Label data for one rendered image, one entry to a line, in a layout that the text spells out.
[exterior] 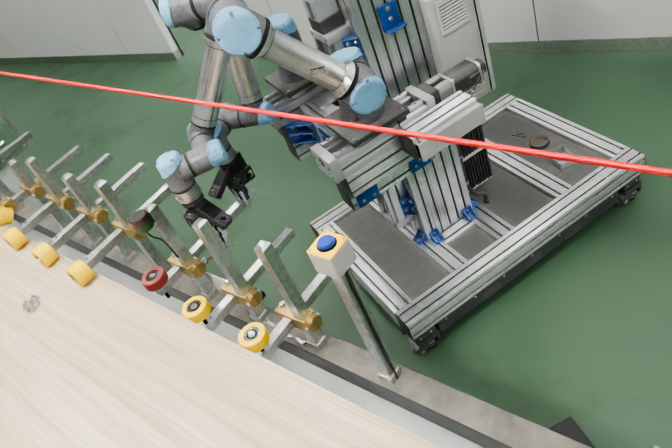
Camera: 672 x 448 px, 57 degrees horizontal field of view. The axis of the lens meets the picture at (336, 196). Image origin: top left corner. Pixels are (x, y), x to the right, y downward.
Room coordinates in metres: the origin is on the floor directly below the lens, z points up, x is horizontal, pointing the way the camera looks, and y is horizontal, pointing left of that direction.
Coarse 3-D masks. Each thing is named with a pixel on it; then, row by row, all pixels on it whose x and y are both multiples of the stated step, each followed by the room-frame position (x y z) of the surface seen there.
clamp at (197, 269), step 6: (174, 258) 1.65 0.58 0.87; (174, 264) 1.63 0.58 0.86; (180, 264) 1.61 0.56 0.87; (192, 264) 1.59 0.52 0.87; (198, 264) 1.58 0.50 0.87; (204, 264) 1.59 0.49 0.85; (186, 270) 1.59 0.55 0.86; (192, 270) 1.57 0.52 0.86; (198, 270) 1.57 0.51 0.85; (204, 270) 1.58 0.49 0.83; (192, 276) 1.56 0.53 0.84; (198, 276) 1.56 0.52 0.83
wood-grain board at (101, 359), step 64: (0, 256) 2.08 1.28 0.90; (64, 256) 1.89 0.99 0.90; (0, 320) 1.69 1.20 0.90; (64, 320) 1.55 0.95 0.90; (128, 320) 1.42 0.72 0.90; (0, 384) 1.39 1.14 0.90; (64, 384) 1.28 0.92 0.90; (128, 384) 1.18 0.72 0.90; (192, 384) 1.09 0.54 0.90; (256, 384) 1.00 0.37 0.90
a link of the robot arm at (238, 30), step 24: (216, 0) 1.66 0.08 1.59; (240, 0) 1.64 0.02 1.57; (216, 24) 1.54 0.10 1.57; (240, 24) 1.52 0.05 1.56; (264, 24) 1.55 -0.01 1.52; (240, 48) 1.51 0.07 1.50; (264, 48) 1.53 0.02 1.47; (288, 48) 1.55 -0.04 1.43; (312, 48) 1.59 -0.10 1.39; (312, 72) 1.55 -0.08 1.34; (336, 72) 1.56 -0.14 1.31; (360, 72) 1.57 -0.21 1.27; (336, 96) 1.56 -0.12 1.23; (360, 96) 1.53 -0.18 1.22; (384, 96) 1.54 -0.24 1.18
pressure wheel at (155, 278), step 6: (150, 270) 1.60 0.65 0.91; (156, 270) 1.59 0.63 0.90; (162, 270) 1.57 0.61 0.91; (144, 276) 1.58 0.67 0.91; (150, 276) 1.57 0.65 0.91; (156, 276) 1.56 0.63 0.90; (162, 276) 1.55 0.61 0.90; (144, 282) 1.55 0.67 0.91; (150, 282) 1.54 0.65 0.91; (156, 282) 1.53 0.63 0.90; (162, 282) 1.54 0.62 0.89; (150, 288) 1.53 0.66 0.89; (156, 288) 1.53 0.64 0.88; (168, 294) 1.57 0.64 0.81
